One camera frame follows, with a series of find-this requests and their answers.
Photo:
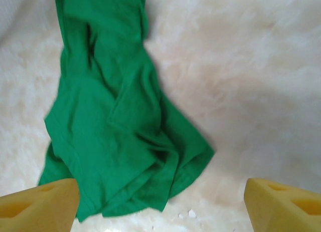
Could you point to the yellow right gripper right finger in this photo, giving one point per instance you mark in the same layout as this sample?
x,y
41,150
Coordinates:
x,y
283,212

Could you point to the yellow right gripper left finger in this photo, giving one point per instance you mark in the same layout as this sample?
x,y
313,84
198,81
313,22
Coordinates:
x,y
37,209

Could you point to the green t-shirt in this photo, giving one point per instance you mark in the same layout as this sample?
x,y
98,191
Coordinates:
x,y
120,131

